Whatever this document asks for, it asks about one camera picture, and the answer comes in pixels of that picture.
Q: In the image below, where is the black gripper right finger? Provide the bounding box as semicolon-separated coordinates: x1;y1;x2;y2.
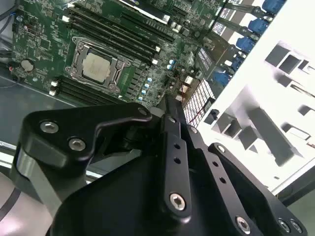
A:
175;100;308;236

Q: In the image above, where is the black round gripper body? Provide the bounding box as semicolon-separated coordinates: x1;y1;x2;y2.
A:
49;149;238;236

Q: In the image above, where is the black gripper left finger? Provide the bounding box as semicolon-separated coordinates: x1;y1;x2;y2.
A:
11;97;194;224

